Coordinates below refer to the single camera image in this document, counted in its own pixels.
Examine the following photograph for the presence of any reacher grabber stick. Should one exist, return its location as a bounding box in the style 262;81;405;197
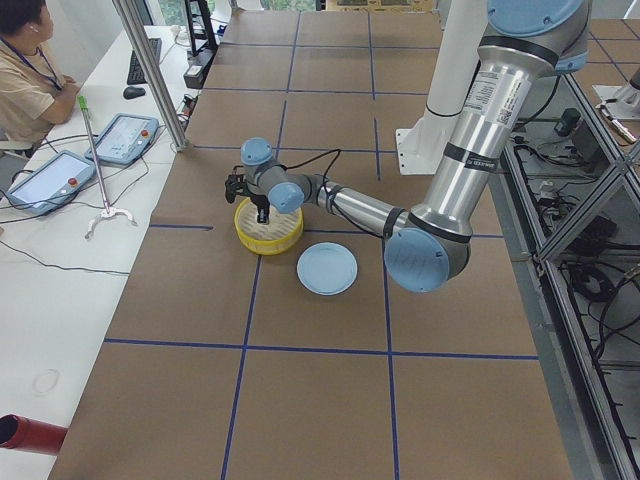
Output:
77;95;137;240

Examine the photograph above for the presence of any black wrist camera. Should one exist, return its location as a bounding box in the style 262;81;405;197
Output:
225;170;250;204

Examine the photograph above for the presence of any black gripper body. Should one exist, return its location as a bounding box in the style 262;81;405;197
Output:
247;184;270;208

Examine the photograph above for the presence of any black computer mouse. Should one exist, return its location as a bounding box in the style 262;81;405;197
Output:
122;86;146;100

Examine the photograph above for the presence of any seated person beige shirt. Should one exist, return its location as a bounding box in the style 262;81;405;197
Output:
1;0;81;152

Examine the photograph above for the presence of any aluminium frame post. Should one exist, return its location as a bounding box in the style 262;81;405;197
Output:
112;0;187;152

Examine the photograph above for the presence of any brown paper table cover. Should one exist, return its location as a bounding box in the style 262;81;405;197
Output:
51;12;571;479

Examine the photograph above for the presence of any far teach pendant tablet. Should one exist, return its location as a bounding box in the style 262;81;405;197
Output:
94;113;159;167

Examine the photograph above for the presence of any teach pendant tablet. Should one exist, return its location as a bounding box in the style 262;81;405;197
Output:
94;113;159;167
6;150;96;215

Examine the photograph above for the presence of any yellow bamboo steamer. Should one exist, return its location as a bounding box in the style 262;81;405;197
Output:
234;199;304;256

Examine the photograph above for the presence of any near teach pendant tablet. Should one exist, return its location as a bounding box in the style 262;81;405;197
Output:
6;150;96;215

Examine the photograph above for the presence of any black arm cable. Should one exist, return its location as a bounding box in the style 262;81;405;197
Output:
279;148;406;236

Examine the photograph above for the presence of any white camera mast pillar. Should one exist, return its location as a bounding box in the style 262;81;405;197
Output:
396;0;488;175

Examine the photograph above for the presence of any red cylinder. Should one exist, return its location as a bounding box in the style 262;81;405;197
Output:
1;414;68;455

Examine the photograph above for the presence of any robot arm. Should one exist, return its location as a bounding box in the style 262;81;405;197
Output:
225;1;591;293

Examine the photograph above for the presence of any black keyboard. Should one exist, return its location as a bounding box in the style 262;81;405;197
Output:
126;37;163;86

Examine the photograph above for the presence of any light blue plate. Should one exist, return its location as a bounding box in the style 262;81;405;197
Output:
296;242;358;296

